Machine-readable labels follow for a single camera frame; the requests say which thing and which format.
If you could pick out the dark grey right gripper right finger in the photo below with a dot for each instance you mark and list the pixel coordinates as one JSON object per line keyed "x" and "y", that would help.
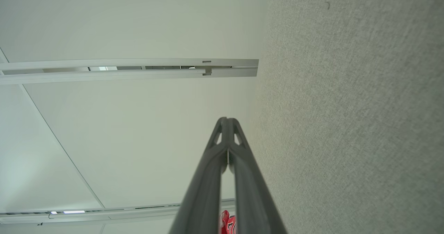
{"x": 253, "y": 199}

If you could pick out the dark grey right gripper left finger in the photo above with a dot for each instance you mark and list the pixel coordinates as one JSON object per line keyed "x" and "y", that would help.
{"x": 204, "y": 192}

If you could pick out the red basketball jersey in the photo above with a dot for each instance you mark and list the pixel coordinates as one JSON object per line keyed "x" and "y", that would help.
{"x": 227, "y": 225}

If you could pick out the grey fabric sofa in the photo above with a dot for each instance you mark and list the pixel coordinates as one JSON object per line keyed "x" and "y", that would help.
{"x": 347, "y": 105}

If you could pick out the white metal rail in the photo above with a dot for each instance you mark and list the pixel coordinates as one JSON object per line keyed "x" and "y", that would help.
{"x": 104, "y": 76}
{"x": 104, "y": 216}

